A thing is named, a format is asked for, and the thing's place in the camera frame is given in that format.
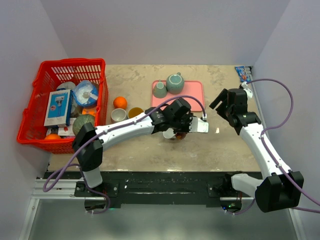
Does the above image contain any white speckled mug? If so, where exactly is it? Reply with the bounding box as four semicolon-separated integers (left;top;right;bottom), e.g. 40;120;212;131
110;108;128;124

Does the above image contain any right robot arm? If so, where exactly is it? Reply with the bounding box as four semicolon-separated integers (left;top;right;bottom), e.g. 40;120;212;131
210;88;304;213

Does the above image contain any round tin can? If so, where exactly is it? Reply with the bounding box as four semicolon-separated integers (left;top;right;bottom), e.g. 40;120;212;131
56;81;76;91

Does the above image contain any orange fruit on table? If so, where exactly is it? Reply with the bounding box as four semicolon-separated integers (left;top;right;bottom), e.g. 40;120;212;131
113;96;128;110

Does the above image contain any blue snack packet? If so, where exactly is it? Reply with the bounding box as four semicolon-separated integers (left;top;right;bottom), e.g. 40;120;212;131
234;66;250;83

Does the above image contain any small teal mug left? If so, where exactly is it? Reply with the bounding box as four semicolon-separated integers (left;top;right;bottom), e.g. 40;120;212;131
152;80;167;99

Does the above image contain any red plastic basket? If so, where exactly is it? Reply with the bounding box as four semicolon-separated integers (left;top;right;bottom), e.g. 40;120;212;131
16;58;109;154

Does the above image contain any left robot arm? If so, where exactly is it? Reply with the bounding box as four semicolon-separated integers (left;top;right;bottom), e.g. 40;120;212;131
72;97;193;196

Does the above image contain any blue product box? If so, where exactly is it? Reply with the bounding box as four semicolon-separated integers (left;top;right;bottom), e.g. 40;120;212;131
43;89;73;128

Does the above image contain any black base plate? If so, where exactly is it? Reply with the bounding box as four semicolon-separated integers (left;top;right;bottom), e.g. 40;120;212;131
73;171;263;213

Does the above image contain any pink tray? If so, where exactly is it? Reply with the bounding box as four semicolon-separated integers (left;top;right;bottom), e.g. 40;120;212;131
150;80;205;112

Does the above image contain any orange fruit in basket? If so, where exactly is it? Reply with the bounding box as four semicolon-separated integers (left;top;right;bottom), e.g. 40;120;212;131
44;133;62;141

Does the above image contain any dark red mug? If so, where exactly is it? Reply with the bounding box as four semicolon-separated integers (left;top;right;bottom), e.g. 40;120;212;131
162;128;187;141

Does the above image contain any teal mug back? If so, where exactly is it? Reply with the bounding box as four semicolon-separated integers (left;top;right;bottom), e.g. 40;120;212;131
166;72;185;95

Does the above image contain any green melon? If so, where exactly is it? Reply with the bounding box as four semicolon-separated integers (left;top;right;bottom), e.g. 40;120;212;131
72;114;95;136

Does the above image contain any blue white plastic bag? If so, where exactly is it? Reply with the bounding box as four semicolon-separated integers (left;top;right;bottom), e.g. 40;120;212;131
72;80;99;108

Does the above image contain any blue butterfly mug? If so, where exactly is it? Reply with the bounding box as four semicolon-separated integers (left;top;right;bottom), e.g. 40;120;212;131
127;107;144;119

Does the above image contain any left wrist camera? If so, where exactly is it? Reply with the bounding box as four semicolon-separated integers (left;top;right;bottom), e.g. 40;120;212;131
189;116;209;134

